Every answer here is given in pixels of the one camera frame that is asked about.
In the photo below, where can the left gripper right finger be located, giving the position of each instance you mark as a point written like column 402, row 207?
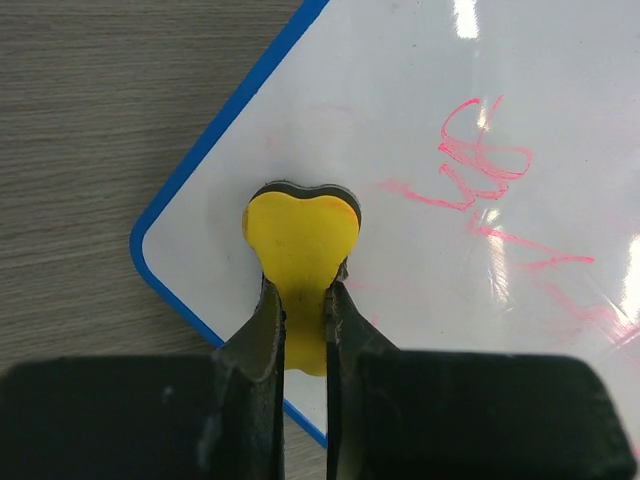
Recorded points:
column 350, row 340

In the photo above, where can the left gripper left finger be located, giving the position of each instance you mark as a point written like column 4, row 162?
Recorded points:
column 243, row 435

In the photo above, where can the yellow whiteboard eraser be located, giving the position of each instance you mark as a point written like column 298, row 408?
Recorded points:
column 302, row 237

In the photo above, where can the blue framed whiteboard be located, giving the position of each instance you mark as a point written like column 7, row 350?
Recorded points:
column 493, row 147

